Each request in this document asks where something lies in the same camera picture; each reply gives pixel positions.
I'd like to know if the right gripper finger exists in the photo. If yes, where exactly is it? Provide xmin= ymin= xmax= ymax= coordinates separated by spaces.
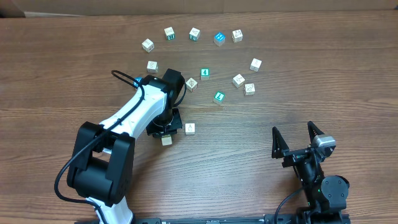
xmin=272 ymin=126 xmax=289 ymax=158
xmin=307 ymin=121 xmax=325 ymax=146

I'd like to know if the yellow top wooden block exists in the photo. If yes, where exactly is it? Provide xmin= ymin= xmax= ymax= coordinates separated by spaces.
xmin=161 ymin=134 xmax=172 ymax=146

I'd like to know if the red D wooden block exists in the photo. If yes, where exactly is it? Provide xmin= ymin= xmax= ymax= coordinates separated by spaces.
xmin=185 ymin=123 xmax=195 ymax=135

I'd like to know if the number 2 wooden block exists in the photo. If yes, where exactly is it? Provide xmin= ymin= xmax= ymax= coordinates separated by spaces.
xmin=186 ymin=78 xmax=198 ymax=92

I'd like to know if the wooden block yellow blue side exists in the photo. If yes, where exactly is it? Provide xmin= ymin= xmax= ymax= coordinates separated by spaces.
xmin=142 ymin=39 xmax=154 ymax=53

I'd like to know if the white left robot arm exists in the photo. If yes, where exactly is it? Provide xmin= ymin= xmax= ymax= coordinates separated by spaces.
xmin=54 ymin=68 xmax=187 ymax=223

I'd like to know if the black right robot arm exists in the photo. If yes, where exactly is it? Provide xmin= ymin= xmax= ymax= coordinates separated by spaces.
xmin=271 ymin=121 xmax=350 ymax=223

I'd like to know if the blue X wooden block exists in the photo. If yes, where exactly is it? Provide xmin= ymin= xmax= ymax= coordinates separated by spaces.
xmin=133 ymin=77 xmax=142 ymax=88

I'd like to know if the green L wooden block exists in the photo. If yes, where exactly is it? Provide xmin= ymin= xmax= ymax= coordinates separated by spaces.
xmin=213 ymin=91 xmax=225 ymax=105

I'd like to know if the red E wooden block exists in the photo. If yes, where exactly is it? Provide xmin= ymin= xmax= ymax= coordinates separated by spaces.
xmin=244 ymin=83 xmax=256 ymax=96

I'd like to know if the green 4 wooden block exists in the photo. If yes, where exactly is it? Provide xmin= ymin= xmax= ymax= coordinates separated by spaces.
xmin=200 ymin=68 xmax=210 ymax=80

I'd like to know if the plain X wooden block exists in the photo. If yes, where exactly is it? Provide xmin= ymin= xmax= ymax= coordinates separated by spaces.
xmin=232 ymin=74 xmax=245 ymax=88

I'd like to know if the dark side wooden block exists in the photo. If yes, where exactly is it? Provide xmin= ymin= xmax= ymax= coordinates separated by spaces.
xmin=249 ymin=58 xmax=262 ymax=72

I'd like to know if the green R wooden block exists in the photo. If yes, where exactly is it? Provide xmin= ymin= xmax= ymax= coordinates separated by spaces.
xmin=164 ymin=27 xmax=175 ymax=40

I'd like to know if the green J wooden block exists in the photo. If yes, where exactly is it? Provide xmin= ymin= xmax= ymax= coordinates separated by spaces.
xmin=189 ymin=27 xmax=200 ymax=42

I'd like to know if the blue top wooden block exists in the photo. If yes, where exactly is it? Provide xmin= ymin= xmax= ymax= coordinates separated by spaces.
xmin=213 ymin=32 xmax=226 ymax=47

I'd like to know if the cardboard back panel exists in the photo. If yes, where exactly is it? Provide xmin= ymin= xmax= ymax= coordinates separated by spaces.
xmin=1 ymin=0 xmax=397 ymax=17

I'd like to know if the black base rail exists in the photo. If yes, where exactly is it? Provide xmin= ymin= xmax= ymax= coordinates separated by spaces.
xmin=75 ymin=214 xmax=351 ymax=224

